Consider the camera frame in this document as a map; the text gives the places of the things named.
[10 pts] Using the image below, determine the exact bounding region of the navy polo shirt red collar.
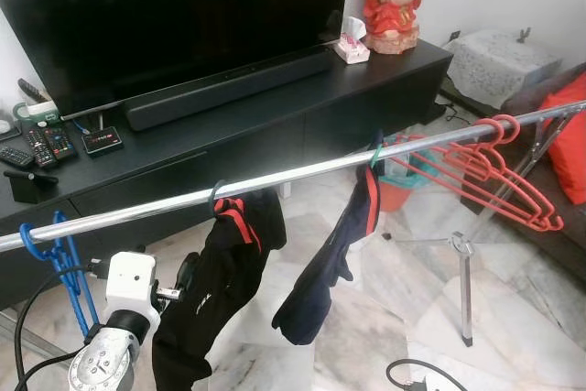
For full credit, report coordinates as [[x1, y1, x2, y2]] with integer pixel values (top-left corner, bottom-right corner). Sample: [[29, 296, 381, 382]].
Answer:
[[272, 130, 385, 346]]

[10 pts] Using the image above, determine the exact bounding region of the green plastic hanger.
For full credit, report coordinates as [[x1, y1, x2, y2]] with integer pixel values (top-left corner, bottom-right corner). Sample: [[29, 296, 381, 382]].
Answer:
[[369, 139, 385, 169]]

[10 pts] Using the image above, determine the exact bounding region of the blue plastic hanger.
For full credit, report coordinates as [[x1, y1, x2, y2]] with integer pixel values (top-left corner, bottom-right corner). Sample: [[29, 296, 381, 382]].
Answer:
[[18, 211, 100, 337]]

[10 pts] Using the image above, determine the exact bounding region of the black FSL polo shirt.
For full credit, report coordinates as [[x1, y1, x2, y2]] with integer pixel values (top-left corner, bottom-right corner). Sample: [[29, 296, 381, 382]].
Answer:
[[151, 188, 288, 391]]

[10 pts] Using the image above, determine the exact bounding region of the silver metal clothes rack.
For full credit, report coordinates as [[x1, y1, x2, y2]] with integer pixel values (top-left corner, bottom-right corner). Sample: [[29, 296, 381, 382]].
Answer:
[[0, 101, 586, 348]]

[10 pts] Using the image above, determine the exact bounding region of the black set-top box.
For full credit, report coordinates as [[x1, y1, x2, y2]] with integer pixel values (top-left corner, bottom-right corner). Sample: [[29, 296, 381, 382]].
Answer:
[[81, 125, 125, 156]]

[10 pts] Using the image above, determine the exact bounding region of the black TV cabinet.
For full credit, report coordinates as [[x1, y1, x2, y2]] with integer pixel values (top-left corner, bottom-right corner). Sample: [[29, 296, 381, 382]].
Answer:
[[0, 38, 454, 310]]

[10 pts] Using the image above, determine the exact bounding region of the black remote control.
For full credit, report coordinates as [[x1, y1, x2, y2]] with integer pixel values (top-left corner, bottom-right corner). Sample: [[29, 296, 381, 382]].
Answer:
[[23, 128, 58, 169], [44, 124, 80, 161]]

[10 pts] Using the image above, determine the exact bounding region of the red cushion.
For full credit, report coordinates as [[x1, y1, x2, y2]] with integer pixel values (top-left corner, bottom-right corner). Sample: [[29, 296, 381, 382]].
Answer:
[[540, 75, 586, 204]]

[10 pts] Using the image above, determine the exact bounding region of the green white mug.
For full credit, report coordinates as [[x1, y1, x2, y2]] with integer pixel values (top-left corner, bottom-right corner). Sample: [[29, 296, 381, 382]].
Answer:
[[11, 100, 60, 128]]

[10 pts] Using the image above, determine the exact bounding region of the orange bin with teal bag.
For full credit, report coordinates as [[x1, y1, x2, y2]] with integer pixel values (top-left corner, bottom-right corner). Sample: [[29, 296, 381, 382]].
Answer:
[[377, 135, 440, 213]]

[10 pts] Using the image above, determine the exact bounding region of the black flat television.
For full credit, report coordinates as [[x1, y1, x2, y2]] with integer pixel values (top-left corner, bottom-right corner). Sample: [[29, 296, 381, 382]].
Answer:
[[0, 0, 352, 117]]

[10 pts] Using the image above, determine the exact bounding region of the dark brown fabric sofa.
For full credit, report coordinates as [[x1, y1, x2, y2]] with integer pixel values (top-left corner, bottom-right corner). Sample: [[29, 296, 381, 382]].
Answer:
[[499, 63, 586, 245]]

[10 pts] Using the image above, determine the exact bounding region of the white pink tissue box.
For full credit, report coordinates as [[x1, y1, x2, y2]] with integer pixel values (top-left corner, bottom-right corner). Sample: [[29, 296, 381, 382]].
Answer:
[[334, 16, 372, 65]]

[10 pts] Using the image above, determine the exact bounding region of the white lace covered side table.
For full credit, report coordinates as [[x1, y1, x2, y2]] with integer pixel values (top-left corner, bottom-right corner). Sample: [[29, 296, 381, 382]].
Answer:
[[444, 28, 564, 110]]

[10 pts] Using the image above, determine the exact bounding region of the red laughing buddha statue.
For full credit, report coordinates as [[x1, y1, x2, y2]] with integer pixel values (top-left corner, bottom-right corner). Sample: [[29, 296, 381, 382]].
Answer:
[[363, 0, 439, 55]]

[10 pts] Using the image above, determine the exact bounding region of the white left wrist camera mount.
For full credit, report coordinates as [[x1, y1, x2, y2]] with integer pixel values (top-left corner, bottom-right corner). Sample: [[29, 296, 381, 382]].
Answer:
[[103, 252, 161, 323]]

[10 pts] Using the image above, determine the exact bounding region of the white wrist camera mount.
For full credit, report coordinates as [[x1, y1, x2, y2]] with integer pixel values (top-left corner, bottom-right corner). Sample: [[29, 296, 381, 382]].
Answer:
[[103, 252, 161, 323], [407, 375, 459, 391]]

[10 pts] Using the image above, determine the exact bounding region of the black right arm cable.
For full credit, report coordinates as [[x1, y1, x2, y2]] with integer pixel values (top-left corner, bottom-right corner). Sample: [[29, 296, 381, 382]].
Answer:
[[385, 359, 468, 391]]

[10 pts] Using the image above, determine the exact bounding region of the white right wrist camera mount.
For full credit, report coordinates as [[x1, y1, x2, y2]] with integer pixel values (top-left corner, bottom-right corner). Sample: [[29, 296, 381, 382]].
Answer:
[[407, 375, 459, 391]]

